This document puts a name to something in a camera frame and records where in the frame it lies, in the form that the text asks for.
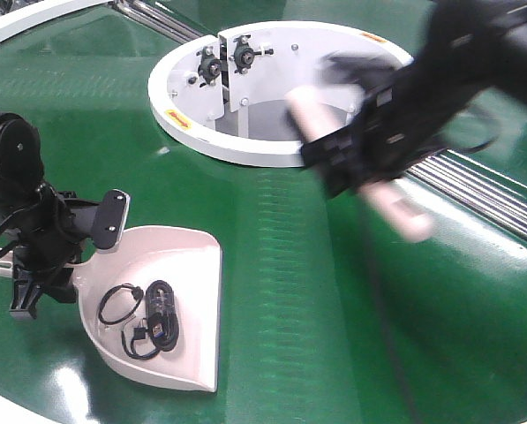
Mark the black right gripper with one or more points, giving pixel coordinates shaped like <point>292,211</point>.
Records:
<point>393,130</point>

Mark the right black bearing block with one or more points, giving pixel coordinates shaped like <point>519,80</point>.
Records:
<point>244,53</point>

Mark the white outer rim front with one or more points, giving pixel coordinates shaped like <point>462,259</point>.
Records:
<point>11,412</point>

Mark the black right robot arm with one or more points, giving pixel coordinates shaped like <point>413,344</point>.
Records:
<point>469,47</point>

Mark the pink plastic dustpan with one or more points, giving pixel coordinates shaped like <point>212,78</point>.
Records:
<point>190,261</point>

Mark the left black bearing block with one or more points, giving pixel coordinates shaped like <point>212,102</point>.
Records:
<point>210,67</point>

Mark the front orange arrow sticker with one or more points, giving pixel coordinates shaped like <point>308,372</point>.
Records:
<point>179,119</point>

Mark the beige hand brush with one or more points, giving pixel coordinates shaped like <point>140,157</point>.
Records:
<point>315,120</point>

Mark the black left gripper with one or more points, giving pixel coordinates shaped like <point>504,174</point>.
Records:
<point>48,230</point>

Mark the rear steel roller strip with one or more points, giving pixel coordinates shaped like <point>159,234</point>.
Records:
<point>160,19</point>

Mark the black bearing block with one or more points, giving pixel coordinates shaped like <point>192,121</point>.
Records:
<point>244,53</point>
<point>210,67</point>

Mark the white outer rim left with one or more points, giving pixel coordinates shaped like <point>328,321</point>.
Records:
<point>16,22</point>

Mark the orange arrow sticker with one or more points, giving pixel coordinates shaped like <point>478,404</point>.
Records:
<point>179,119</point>
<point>373,37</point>

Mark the white rim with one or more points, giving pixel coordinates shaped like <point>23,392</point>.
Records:
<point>11,412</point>
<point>16,22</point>

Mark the rear orange arrow sticker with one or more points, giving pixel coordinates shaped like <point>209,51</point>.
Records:
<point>373,37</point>

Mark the right steel roller strip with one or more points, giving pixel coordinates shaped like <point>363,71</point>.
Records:
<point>494,196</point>

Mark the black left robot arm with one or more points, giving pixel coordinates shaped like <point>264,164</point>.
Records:
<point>21,166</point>

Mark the steel roller strip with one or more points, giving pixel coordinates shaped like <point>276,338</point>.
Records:
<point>160,19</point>
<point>494,196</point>

